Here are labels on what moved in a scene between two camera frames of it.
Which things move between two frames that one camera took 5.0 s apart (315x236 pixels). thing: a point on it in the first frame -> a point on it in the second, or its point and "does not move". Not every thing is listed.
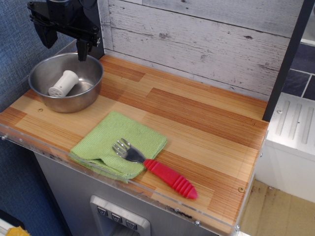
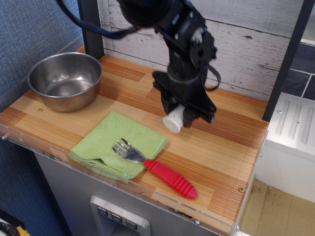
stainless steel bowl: x=65 y=83 does not move
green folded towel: x=94 y=149 does not move
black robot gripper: x=77 y=18 -> x=184 y=83
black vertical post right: x=289 y=58 does not move
